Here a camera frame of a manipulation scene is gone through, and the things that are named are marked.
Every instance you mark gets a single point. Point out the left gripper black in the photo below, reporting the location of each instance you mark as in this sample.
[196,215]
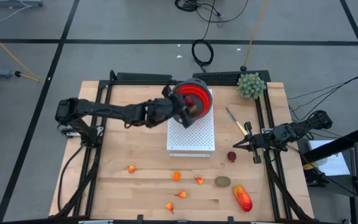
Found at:
[171,107]

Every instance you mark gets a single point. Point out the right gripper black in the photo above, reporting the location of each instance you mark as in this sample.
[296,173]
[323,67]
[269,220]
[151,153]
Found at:
[258,140]

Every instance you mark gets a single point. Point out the dark red toy plum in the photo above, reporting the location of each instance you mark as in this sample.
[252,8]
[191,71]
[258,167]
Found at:
[190,100]
[232,156]

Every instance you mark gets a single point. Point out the red collapsible bowl grey rim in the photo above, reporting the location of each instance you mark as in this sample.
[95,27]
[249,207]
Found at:
[203,93]

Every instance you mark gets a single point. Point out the red yellow toy mango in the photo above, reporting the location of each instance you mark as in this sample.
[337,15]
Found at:
[243,198]

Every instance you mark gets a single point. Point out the small orange toy pear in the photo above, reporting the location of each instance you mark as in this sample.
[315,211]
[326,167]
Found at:
[199,180]
[169,206]
[131,169]
[182,194]

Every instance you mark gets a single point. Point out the orange toy mandarin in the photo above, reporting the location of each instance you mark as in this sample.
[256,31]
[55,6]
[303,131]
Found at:
[176,176]

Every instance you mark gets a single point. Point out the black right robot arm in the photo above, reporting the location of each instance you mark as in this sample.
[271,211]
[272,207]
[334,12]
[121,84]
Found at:
[291,132]

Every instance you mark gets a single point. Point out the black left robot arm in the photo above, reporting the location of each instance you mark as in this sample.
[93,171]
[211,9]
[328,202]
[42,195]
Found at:
[104,109]

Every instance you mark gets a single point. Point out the white perforated metal shelf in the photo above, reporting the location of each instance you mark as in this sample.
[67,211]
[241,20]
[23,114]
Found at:
[194,137]

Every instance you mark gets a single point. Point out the black rectangular box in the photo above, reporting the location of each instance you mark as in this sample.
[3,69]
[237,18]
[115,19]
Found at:
[145,76]

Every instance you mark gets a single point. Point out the green artificial potted plant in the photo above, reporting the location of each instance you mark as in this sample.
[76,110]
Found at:
[251,86]

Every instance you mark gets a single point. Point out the black table clamp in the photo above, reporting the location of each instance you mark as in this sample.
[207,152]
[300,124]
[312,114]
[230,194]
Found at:
[140,218]
[230,219]

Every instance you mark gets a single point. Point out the white paper sheet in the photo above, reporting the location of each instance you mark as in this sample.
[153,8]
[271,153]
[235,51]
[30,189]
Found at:
[334,165]

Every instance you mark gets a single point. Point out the black aluminium table frame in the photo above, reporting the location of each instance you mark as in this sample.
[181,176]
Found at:
[135,83]

